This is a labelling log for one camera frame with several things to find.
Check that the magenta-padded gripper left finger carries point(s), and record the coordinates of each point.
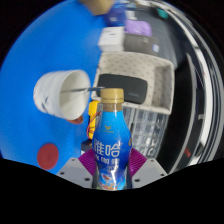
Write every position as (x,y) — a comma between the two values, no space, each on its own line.
(74,171)

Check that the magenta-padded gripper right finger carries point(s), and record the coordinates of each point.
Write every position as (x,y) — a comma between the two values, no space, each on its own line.
(149,171)

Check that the blue drink bottle gold cap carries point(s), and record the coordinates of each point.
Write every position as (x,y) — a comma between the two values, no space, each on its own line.
(111,146)

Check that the black box white label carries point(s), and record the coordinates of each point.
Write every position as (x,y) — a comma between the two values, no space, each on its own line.
(86,146)

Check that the flat round red coaster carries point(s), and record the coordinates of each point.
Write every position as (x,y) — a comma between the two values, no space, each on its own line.
(48,156)

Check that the grey parts drawer cabinet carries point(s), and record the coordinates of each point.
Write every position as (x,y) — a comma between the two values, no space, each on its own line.
(129,116)
(150,133)

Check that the yellow multimeter red leads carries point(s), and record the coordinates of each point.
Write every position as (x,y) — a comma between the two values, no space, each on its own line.
(92,115)

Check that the black overhead shelf unit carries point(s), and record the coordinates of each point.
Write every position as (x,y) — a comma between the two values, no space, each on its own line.
(188,106)

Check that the thin stirring spoon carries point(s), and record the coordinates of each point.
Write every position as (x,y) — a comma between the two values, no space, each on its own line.
(83,89)

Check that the black rectangular case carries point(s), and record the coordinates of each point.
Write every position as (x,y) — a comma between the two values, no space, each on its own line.
(121,87)

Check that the dark grey upright box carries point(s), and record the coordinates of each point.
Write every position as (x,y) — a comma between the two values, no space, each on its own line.
(140,44)

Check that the small white box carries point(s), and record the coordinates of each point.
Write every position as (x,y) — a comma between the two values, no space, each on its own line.
(111,39)

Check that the purple pouch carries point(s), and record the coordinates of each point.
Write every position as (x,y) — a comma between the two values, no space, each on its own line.
(138,28)

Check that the dark blue box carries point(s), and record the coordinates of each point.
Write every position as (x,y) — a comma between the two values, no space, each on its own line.
(116,16)

